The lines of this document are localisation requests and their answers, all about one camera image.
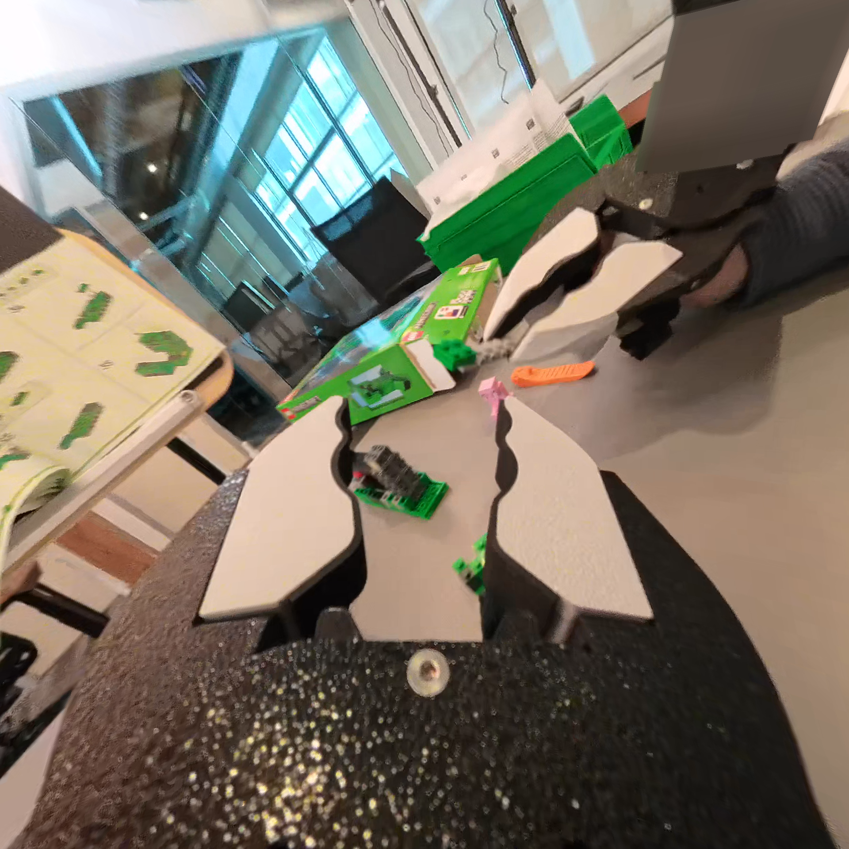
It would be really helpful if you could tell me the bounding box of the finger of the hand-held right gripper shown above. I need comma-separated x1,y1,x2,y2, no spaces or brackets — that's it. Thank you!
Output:
509,239,685,364
482,207,604,342

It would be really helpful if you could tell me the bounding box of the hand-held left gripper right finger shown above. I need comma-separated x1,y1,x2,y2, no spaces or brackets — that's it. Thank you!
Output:
481,398,656,641

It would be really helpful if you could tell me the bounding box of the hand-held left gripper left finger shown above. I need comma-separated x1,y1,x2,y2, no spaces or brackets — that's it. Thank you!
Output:
195,395,367,624

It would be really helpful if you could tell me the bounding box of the black figure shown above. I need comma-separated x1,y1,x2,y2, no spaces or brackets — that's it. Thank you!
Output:
350,444,451,521

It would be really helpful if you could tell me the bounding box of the person's right forearm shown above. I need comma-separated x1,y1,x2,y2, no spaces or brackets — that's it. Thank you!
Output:
735,142,849,307

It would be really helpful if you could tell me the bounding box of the grey desk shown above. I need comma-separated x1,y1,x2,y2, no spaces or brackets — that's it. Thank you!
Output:
285,285,849,849

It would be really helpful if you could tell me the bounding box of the person's right hand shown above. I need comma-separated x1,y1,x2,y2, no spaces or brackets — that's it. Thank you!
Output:
682,241,752,310

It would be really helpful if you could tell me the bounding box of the large green storage bin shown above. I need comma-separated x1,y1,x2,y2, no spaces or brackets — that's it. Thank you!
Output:
418,133,598,276

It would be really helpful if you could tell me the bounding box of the green brick assembly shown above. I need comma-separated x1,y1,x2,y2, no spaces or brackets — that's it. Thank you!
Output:
452,534,488,594

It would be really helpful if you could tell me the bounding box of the orange brick separator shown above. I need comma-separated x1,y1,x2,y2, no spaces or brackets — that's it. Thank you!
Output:
511,360,596,388

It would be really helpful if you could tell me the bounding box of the white printed paper bag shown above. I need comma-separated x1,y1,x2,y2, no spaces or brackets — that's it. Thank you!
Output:
418,80,578,213

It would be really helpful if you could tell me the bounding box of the small green storage bin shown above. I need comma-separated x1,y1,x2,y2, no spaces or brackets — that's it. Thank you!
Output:
569,94,634,170

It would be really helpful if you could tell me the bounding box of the small green brick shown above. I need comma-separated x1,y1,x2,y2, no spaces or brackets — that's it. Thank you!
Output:
432,338,478,372

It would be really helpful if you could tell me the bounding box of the pink toy pig figure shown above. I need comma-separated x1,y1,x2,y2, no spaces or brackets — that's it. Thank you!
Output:
478,377,515,419

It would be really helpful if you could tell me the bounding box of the black office chair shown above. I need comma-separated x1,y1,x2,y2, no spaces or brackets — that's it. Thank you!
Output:
310,176,439,306

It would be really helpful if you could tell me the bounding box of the green cardboard toy box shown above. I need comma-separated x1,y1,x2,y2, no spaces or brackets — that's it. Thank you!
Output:
277,257,503,425

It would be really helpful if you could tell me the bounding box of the black mesh chair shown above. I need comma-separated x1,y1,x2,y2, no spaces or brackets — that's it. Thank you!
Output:
222,279,313,346

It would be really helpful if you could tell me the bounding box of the large window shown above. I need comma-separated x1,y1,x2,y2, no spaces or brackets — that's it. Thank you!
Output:
199,36,409,279

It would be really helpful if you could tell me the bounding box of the building instruction booklet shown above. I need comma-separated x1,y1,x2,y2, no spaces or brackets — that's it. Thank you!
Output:
0,235,226,565

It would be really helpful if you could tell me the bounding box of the black panel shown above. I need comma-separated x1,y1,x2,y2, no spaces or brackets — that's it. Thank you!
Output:
0,186,64,276

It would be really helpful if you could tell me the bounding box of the black metal frame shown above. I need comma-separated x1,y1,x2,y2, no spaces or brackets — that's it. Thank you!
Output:
0,630,41,757

